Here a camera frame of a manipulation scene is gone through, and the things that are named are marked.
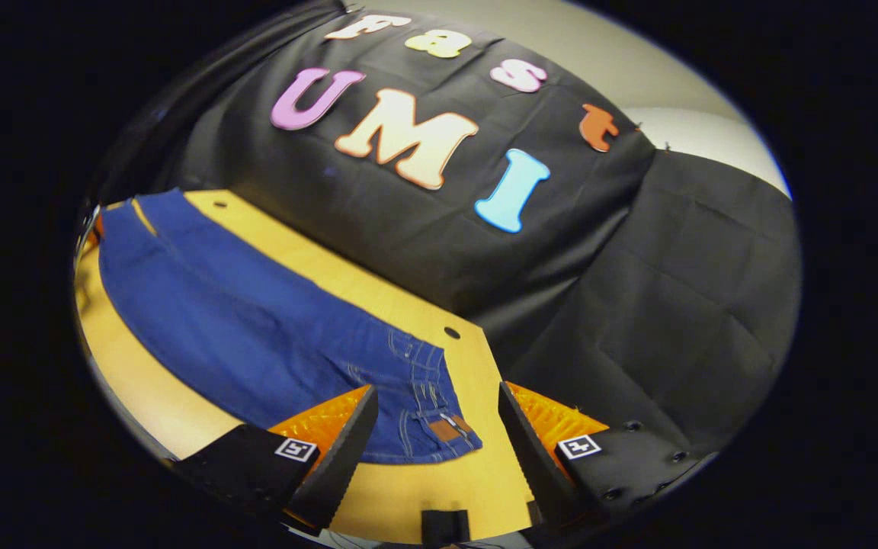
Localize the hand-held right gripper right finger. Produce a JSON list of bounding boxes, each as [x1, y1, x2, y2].
[[498, 380, 720, 535]]

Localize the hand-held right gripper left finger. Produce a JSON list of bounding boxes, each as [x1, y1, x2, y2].
[[172, 384, 380, 535]]

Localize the blue jeans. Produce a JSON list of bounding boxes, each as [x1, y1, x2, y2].
[[96, 188, 484, 466]]

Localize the black backdrop cloth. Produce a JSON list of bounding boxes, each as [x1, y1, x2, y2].
[[92, 0, 803, 458]]

